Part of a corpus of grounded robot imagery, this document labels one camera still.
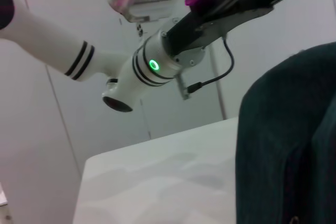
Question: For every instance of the dark teal fabric bag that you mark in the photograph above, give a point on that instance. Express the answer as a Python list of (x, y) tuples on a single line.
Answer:
[(278, 134)]

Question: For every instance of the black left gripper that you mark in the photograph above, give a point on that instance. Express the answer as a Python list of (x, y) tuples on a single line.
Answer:
[(189, 32)]

